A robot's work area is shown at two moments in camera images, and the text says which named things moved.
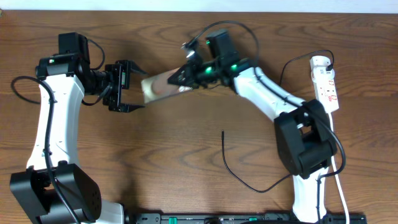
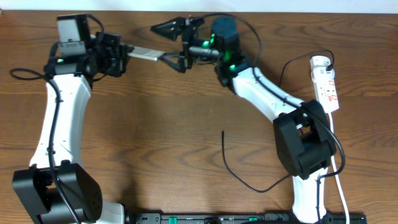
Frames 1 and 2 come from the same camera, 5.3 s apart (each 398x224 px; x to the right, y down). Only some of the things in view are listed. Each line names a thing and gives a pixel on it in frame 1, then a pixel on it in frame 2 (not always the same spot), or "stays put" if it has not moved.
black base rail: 244,218 stays put
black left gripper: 117,86 → 115,54
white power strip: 323,80 stays put
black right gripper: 187,70 → 183,62
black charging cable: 226,160 stays put
